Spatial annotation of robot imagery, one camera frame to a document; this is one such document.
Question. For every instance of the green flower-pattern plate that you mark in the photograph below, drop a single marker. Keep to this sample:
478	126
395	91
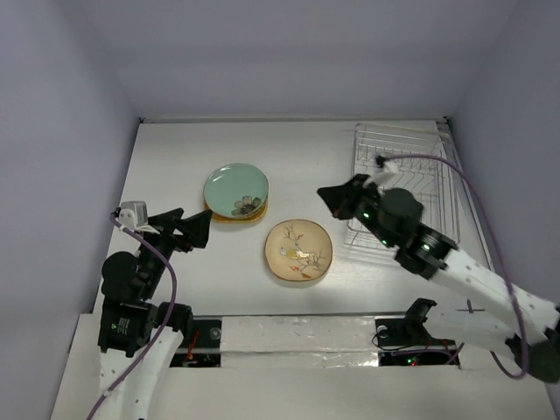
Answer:
236	190

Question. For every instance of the wire dish rack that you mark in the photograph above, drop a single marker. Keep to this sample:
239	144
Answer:
420	146

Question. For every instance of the beige bird-pattern plate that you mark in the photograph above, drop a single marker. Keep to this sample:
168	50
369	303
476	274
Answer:
298	250

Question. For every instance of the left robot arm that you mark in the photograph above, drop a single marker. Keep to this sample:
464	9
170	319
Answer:
142	324

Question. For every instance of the square orange woven tray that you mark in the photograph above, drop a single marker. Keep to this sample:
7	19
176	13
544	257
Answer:
253	218

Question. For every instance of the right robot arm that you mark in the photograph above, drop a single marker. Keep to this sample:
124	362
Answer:
514	323

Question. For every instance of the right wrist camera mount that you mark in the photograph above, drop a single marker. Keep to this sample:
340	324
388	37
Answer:
384	171

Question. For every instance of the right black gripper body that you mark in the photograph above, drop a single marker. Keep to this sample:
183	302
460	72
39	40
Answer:
355	198

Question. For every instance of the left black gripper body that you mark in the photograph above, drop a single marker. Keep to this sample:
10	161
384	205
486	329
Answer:
166	239

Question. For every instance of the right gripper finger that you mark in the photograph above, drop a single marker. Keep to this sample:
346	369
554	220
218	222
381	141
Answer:
346	211
347	195

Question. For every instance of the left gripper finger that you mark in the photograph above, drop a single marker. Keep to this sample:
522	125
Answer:
196	225
191	242

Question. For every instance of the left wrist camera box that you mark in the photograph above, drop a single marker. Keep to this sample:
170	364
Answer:
133	215

